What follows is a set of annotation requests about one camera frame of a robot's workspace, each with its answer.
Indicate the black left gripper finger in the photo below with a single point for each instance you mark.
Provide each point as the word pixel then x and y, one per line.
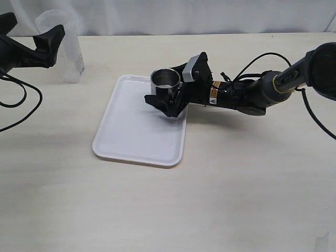
pixel 47 45

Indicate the white backdrop curtain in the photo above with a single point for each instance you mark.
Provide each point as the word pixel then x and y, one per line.
pixel 106 18

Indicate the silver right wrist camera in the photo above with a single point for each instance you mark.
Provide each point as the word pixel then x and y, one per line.
pixel 187 72

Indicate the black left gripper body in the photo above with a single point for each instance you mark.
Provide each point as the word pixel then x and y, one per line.
pixel 13 54

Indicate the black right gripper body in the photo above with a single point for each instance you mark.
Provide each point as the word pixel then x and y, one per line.
pixel 198 92

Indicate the white rectangular plastic tray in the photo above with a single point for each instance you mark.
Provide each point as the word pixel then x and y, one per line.
pixel 133 131

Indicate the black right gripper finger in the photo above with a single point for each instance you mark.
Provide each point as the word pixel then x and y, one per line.
pixel 179 69
pixel 170 107

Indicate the stainless steel cup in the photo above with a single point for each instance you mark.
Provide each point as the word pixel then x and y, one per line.
pixel 165 82

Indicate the clear plastic measuring container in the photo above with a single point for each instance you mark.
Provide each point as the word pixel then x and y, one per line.
pixel 70 64

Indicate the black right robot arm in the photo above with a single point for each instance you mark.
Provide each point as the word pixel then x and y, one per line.
pixel 253 93

